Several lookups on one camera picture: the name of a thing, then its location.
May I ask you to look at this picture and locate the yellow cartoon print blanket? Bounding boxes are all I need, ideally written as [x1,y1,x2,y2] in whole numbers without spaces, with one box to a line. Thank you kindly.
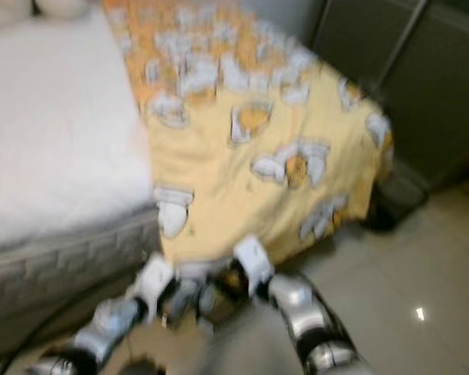
[102,0,396,268]

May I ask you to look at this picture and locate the dark green cabinet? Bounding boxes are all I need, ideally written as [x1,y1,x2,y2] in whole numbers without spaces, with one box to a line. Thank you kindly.
[311,0,469,193]

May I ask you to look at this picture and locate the white bed sheet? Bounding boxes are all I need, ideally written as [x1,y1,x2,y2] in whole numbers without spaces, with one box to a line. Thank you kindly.
[0,14,162,252]

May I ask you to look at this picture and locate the black cable by bed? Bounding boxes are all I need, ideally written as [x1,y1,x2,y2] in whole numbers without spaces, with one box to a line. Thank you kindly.
[19,299,106,375]

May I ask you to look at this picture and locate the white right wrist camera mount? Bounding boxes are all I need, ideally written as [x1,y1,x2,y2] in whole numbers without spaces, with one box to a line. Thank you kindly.
[232,234,277,295]

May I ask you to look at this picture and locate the grey quilted mattress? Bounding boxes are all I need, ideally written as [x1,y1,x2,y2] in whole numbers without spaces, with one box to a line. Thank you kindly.
[0,205,166,362]

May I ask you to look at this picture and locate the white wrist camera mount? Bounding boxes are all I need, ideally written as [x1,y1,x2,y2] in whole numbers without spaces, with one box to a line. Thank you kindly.
[135,253,177,318]
[232,234,277,295]

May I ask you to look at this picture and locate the cream pillow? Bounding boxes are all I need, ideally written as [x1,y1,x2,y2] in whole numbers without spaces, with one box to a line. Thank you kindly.
[35,0,89,20]

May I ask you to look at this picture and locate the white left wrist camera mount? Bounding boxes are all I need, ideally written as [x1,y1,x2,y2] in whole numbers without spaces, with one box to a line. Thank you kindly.
[135,253,177,318]

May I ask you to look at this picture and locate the black bed frame corner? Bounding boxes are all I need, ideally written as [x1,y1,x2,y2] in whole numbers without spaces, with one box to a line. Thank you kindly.
[367,159,432,232]

